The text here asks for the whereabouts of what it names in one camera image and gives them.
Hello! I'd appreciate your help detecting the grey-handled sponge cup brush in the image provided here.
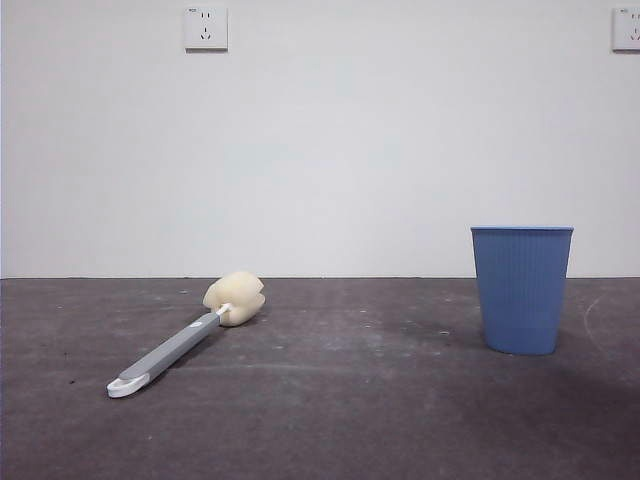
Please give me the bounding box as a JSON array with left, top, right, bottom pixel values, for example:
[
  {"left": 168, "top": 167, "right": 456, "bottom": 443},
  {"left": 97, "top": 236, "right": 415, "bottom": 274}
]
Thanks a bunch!
[{"left": 105, "top": 270, "right": 265, "bottom": 400}]

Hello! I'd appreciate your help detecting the blue ribbed plastic cup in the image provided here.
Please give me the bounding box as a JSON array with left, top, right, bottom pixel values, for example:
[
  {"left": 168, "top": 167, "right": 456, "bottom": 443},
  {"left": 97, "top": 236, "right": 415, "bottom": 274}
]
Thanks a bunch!
[{"left": 469, "top": 225, "right": 575, "bottom": 357}]

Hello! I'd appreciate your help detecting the white wall power socket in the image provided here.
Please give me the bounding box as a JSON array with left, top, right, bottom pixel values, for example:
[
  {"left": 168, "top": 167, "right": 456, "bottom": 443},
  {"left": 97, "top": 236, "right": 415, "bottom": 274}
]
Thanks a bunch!
[
  {"left": 611, "top": 6, "right": 640, "bottom": 53},
  {"left": 184, "top": 6, "right": 230, "bottom": 53}
]

